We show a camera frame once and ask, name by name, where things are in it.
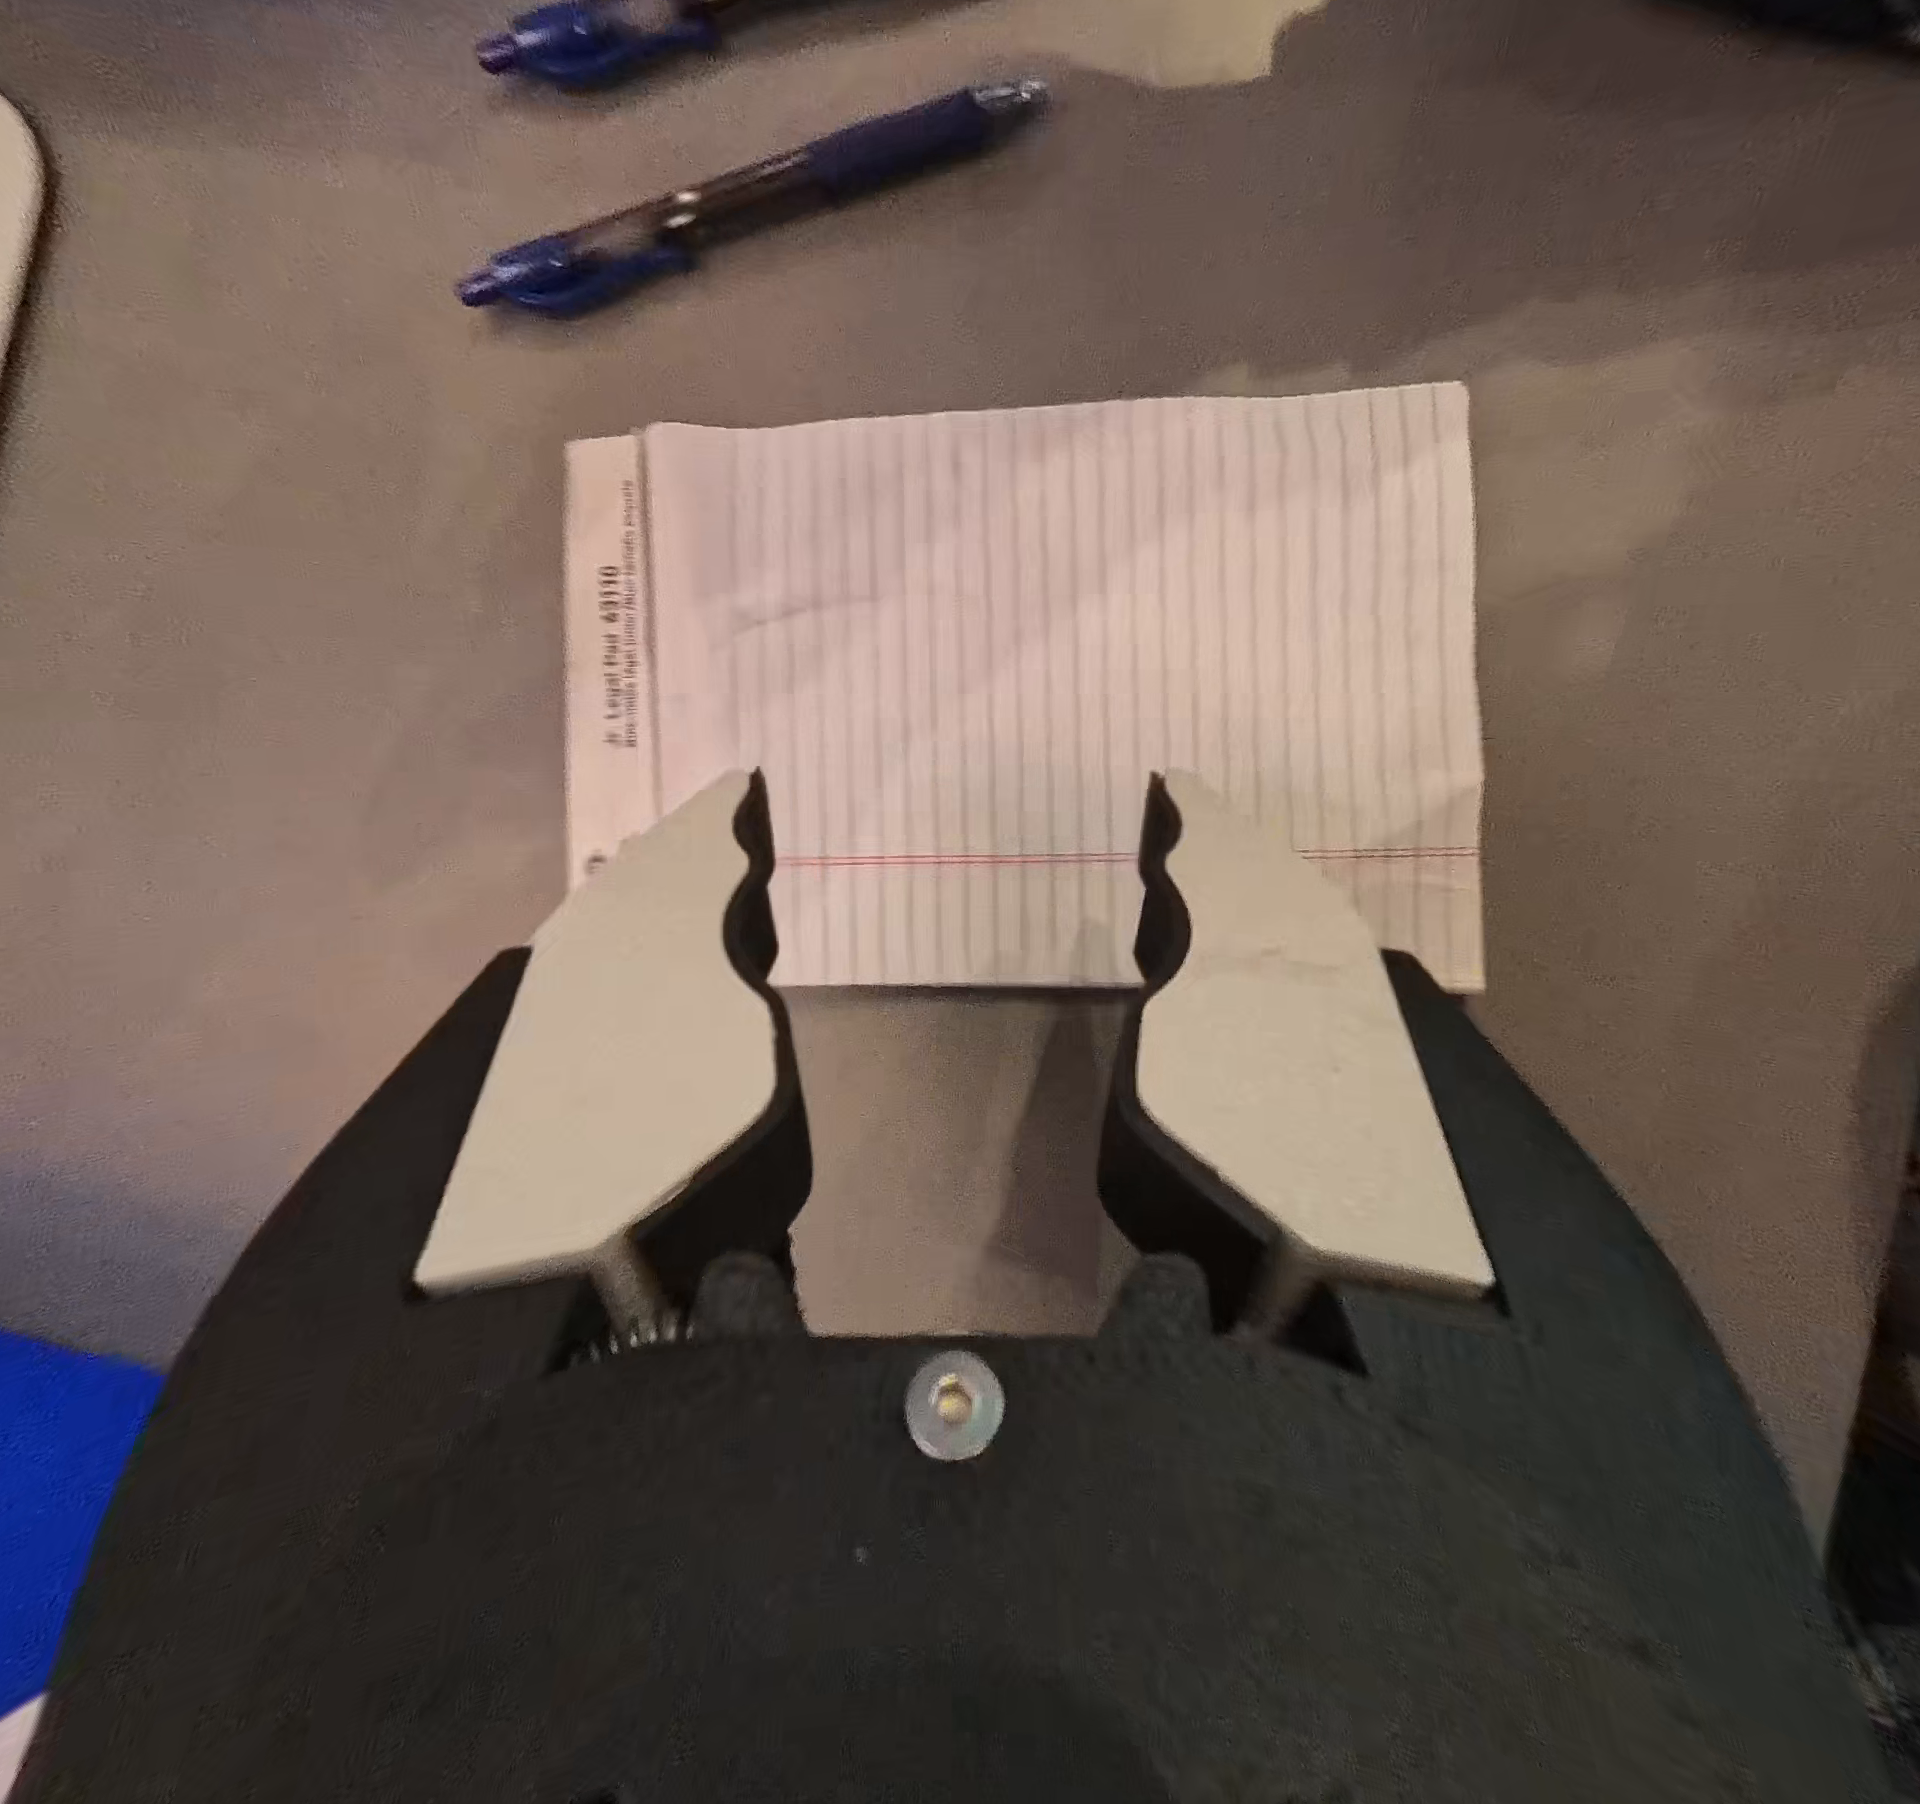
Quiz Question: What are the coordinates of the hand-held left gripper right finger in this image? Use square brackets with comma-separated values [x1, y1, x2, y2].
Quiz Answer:
[1099, 770, 1500, 1339]

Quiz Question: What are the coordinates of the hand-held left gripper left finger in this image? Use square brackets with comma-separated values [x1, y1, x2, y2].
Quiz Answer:
[409, 770, 813, 1354]

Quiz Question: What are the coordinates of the lined paper sheet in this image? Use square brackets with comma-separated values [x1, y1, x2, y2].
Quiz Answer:
[636, 379, 1487, 993]

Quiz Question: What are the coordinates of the blue plastic bin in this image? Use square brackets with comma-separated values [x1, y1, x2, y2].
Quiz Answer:
[0, 1329, 163, 1760]

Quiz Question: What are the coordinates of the grey desk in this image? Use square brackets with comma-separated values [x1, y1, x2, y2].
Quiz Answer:
[0, 0, 1920, 1551]

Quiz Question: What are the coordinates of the white rounded stand base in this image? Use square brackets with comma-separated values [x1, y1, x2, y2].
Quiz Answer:
[0, 91, 45, 379]

